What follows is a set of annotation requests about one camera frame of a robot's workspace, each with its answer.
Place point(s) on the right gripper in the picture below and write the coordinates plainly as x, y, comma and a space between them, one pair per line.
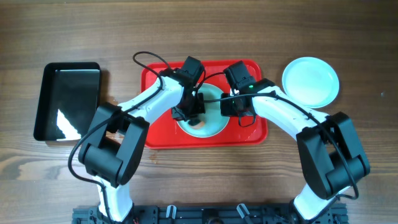
234, 107

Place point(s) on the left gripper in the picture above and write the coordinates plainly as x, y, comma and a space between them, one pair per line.
188, 109

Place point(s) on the green and yellow sponge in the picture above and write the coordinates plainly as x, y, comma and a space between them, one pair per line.
196, 123

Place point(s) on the white plate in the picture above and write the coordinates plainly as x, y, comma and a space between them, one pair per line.
211, 122
311, 82

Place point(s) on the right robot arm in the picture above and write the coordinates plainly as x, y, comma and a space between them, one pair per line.
331, 155

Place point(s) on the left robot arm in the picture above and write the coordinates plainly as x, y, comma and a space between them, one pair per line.
111, 151

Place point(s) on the red plastic tray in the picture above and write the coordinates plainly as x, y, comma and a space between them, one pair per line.
165, 133

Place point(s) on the black rectangular water tub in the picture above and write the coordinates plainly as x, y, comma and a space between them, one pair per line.
69, 97

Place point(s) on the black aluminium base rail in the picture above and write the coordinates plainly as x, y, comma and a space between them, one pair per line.
266, 214

